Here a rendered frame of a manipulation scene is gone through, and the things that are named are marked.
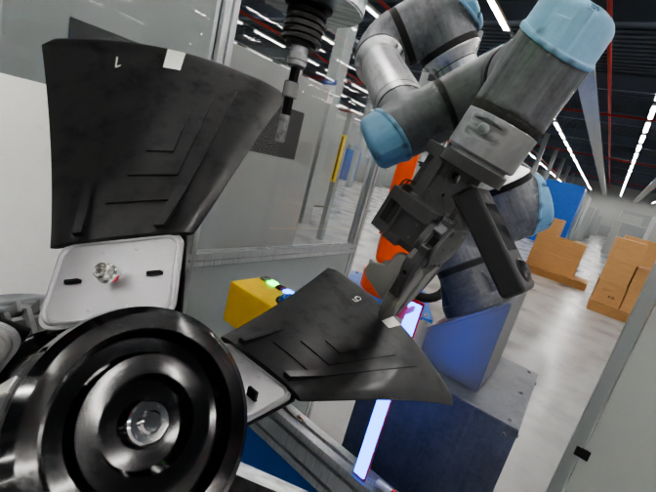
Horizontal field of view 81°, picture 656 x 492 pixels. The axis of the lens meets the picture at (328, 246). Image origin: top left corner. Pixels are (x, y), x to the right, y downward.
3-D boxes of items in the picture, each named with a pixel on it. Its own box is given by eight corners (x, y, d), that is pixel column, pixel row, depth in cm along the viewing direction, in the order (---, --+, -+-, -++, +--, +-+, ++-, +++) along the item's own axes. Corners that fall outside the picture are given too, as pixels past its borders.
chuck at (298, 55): (283, 62, 24) (292, 21, 24) (287, 67, 26) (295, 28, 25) (304, 67, 24) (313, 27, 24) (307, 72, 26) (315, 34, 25)
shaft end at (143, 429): (130, 454, 18) (135, 453, 18) (121, 409, 18) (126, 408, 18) (172, 434, 20) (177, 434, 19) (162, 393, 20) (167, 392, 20)
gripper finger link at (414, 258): (399, 286, 46) (440, 226, 43) (410, 295, 45) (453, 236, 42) (380, 290, 42) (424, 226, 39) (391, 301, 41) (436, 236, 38)
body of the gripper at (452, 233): (396, 228, 50) (450, 145, 45) (449, 269, 46) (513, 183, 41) (366, 227, 44) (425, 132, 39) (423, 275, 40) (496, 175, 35)
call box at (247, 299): (221, 325, 81) (229, 279, 78) (257, 316, 89) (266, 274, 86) (271, 364, 72) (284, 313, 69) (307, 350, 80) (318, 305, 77)
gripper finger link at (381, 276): (355, 293, 50) (392, 235, 46) (388, 325, 47) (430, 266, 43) (341, 297, 47) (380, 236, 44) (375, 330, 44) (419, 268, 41)
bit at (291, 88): (268, 139, 26) (285, 58, 25) (281, 142, 27) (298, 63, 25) (277, 142, 25) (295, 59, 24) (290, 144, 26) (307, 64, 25)
